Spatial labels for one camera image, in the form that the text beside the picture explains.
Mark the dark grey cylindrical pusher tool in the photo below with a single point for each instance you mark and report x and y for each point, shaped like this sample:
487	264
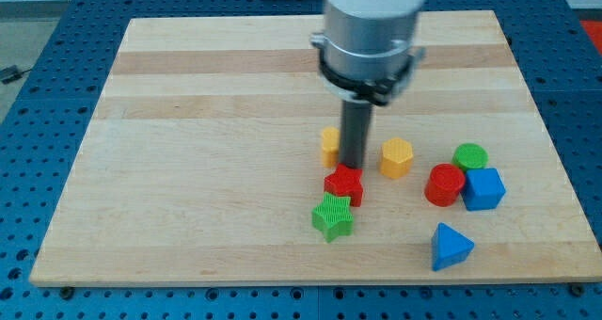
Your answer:
355	126

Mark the yellow heart block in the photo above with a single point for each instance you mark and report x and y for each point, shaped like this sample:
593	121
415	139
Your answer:
330	138

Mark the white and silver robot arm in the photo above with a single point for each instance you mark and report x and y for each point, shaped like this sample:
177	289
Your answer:
366	58

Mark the yellow hexagon block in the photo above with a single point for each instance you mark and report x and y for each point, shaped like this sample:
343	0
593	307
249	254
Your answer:
396	158

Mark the red star block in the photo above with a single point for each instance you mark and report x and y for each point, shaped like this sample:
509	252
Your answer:
345	182

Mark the green star block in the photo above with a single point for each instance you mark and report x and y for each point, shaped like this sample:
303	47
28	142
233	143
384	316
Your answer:
332	217

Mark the red cylinder block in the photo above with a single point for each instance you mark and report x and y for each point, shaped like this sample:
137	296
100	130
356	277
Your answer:
444	185

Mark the green cylinder block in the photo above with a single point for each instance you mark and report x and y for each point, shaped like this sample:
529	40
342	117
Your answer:
470	156

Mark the blue cube block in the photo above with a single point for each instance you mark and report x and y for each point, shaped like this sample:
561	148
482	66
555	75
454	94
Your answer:
484	189

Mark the light wooden board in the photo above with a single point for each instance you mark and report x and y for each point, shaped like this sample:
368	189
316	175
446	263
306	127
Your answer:
201	166

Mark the blue triangle block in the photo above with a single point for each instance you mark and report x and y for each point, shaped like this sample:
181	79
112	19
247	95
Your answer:
449	247

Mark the black device with cable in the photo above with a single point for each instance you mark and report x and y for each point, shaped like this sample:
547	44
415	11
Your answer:
12	73

